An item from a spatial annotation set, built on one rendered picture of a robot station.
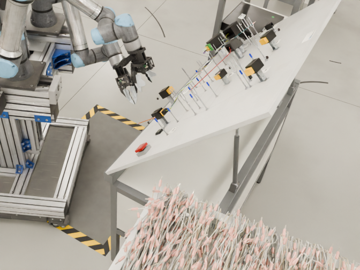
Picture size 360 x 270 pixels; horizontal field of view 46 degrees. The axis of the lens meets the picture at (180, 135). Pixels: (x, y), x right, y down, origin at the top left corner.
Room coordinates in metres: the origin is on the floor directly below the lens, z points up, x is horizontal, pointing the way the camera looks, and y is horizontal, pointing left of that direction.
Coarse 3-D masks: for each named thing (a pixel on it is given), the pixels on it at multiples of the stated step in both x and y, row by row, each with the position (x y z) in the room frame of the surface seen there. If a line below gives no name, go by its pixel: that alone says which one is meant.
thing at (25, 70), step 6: (24, 60) 1.64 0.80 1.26; (24, 66) 1.63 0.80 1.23; (30, 66) 1.67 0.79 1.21; (18, 72) 1.61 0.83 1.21; (24, 72) 1.63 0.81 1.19; (30, 72) 1.65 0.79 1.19; (6, 78) 1.60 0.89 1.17; (12, 78) 1.59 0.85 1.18; (18, 78) 1.60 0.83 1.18; (24, 78) 1.61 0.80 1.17
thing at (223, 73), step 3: (222, 69) 1.69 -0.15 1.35; (225, 69) 1.71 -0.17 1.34; (222, 72) 1.68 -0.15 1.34; (225, 72) 1.69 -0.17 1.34; (219, 75) 1.66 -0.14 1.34; (222, 75) 1.67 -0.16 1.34; (225, 75) 1.68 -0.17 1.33; (222, 78) 1.68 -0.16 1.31; (225, 78) 1.69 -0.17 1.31; (225, 81) 1.68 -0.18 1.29; (228, 81) 1.67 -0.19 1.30; (225, 84) 1.67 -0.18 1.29
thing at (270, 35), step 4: (268, 32) 1.79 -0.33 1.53; (272, 32) 1.80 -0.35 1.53; (264, 36) 1.77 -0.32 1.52; (268, 36) 1.77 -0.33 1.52; (272, 36) 1.78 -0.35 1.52; (268, 40) 1.76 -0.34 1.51; (272, 40) 1.78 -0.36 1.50; (272, 44) 1.79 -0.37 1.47; (276, 44) 1.78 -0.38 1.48; (272, 48) 1.77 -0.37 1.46; (276, 48) 1.77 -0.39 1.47
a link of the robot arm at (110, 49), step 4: (116, 40) 1.81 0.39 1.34; (104, 44) 1.78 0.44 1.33; (108, 44) 1.77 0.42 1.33; (112, 44) 1.78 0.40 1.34; (116, 44) 1.79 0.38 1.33; (104, 48) 1.78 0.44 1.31; (108, 48) 1.76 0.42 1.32; (112, 48) 1.76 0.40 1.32; (116, 48) 1.77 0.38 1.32; (120, 48) 1.80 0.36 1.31; (104, 52) 1.78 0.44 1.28; (108, 52) 1.75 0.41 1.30; (112, 52) 1.75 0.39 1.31; (116, 52) 1.75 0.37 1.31; (120, 52) 1.77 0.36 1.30; (108, 56) 1.75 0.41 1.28; (112, 56) 1.77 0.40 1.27
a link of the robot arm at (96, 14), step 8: (72, 0) 1.67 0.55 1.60; (80, 0) 1.68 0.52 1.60; (88, 0) 1.70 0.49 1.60; (80, 8) 1.68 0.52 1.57; (88, 8) 1.69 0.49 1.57; (96, 8) 1.70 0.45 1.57; (104, 8) 1.73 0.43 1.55; (88, 16) 1.70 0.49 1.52; (96, 16) 1.69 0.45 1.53; (104, 16) 1.69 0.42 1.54; (112, 16) 1.72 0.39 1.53
